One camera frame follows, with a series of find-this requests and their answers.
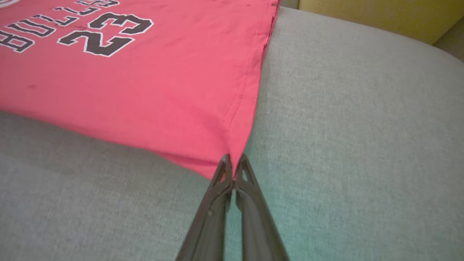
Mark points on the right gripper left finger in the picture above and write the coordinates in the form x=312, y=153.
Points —
x=210, y=217

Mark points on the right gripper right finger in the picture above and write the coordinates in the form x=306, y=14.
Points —
x=257, y=224

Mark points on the red basketball jersey white trim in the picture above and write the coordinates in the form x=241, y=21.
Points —
x=145, y=90

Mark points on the grey sofa seat cushion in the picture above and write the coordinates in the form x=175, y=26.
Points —
x=344, y=145

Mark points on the wide grey sofa back cushion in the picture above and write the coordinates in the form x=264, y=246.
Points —
x=290, y=3

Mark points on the yellow sofa cushion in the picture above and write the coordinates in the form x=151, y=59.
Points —
x=380, y=16

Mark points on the narrow grey sofa back cushion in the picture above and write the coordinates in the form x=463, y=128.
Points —
x=453, y=41

